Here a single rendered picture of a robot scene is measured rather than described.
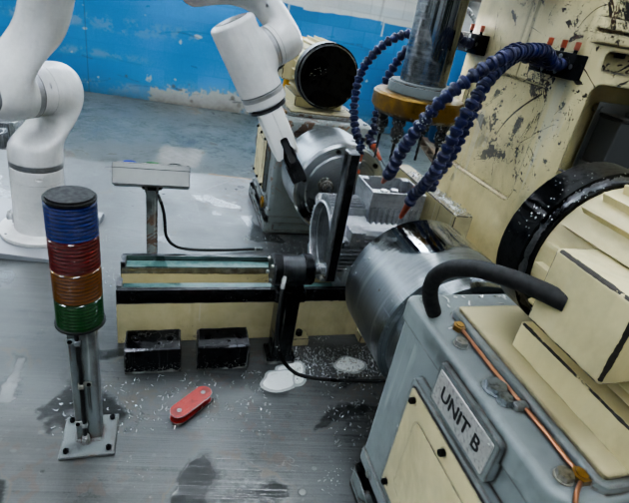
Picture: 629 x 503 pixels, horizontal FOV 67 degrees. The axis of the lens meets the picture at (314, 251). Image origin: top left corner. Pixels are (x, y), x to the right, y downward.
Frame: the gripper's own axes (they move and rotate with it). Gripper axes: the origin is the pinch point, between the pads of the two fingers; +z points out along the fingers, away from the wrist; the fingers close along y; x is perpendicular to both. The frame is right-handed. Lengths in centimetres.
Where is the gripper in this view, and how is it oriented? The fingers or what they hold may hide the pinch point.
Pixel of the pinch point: (296, 172)
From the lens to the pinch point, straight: 103.1
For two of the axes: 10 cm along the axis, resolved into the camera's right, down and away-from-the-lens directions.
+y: 2.5, 4.9, -8.3
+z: 3.4, 7.6, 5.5
